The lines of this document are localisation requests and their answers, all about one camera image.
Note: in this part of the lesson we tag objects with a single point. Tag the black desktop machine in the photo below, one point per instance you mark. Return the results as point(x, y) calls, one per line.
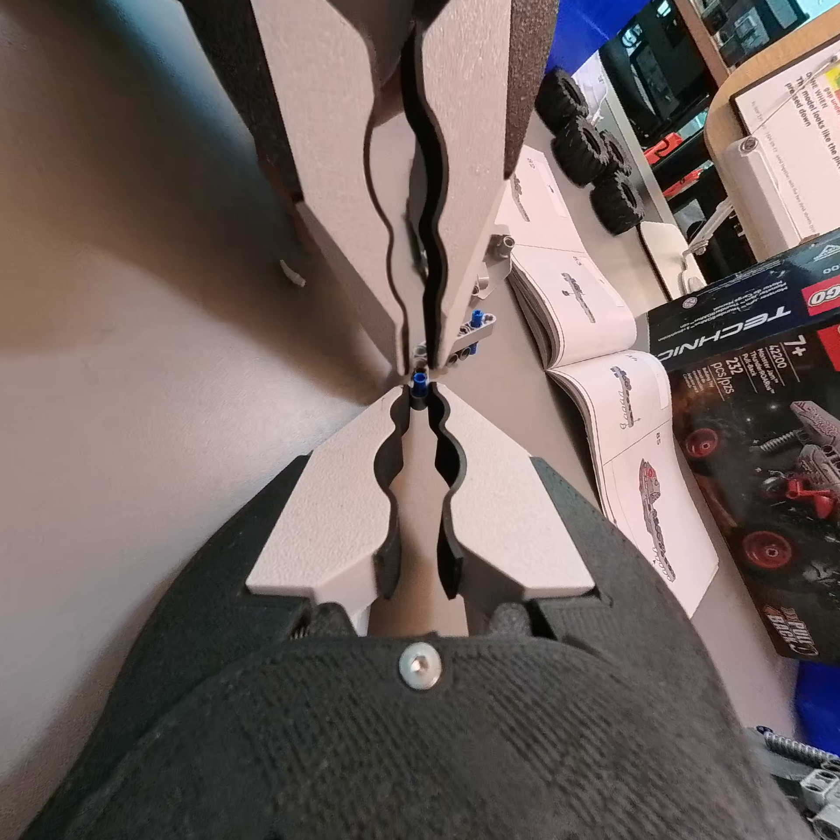
point(656, 65)

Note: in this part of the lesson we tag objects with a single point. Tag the small white plastic piece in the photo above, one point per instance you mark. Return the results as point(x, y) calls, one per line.
point(292, 273)

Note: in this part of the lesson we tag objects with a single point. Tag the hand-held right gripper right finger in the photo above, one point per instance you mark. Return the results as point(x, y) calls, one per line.
point(512, 525)

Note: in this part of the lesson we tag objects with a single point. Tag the grey technic connector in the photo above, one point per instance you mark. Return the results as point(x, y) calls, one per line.
point(820, 786)

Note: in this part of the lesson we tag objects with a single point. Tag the round wooden sign board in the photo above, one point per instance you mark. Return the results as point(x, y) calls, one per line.
point(787, 105)

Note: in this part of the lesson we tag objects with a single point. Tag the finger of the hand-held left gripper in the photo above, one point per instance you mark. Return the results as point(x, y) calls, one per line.
point(315, 144)
point(476, 151)

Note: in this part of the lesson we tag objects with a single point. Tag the black toy tyre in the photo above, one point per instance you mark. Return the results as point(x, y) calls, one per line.
point(618, 203)
point(559, 98)
point(618, 149)
point(583, 152)

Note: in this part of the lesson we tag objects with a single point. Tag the blue plastic container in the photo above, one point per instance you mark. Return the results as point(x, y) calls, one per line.
point(820, 695)

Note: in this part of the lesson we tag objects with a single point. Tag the metal coil spring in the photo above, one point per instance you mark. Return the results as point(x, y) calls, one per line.
point(794, 748)

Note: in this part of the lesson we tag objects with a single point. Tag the black toy set box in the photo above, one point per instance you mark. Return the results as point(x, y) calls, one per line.
point(754, 426)

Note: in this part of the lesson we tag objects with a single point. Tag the clear plastic bag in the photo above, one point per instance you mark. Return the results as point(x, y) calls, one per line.
point(598, 82)

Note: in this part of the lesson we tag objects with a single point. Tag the blue plastic bin with tag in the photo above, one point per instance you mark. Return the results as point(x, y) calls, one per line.
point(581, 26)

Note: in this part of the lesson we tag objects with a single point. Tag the grey technic beam assembly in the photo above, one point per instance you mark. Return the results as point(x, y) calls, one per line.
point(478, 325)

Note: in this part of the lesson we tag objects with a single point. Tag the open instruction booklet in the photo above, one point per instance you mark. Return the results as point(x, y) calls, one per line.
point(581, 308)

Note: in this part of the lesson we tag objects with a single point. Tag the white base board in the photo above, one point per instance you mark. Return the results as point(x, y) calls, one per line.
point(663, 246)

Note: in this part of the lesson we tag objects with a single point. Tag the blue technic pin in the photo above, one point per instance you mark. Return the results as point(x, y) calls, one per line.
point(420, 379)

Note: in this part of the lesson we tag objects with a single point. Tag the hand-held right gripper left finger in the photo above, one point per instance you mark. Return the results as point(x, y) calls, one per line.
point(328, 525)

